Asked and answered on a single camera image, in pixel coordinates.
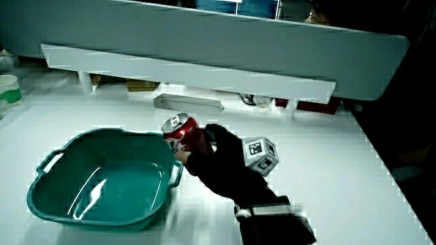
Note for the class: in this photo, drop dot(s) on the person's right hand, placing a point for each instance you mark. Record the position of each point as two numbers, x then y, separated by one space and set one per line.
225 166

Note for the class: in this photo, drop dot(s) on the red cola can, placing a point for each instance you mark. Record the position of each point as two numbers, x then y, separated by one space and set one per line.
184 134

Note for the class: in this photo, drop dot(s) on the person's right forearm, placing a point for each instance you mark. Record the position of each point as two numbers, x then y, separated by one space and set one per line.
276 226

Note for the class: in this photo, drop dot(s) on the white desk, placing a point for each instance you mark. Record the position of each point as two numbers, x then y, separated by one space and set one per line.
323 190

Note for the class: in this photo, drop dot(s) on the grey flat tray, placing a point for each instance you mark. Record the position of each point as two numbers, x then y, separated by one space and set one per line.
187 103

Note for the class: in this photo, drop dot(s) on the white shelf riser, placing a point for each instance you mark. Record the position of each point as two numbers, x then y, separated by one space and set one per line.
190 73

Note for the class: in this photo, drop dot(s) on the dark red box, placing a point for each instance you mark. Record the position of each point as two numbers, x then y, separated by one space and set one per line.
316 106

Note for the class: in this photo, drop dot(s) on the teal plastic basin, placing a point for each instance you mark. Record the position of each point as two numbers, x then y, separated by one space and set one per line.
112 183

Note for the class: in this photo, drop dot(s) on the brown cardboard box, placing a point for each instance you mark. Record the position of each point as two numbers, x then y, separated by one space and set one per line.
141 85

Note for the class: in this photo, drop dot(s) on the white back panel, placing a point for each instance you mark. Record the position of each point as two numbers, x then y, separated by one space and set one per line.
238 41

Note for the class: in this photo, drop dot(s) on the blue panel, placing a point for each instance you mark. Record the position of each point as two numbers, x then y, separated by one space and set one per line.
255 7

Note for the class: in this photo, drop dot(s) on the white and green cup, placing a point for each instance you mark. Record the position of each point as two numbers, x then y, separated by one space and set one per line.
8 89

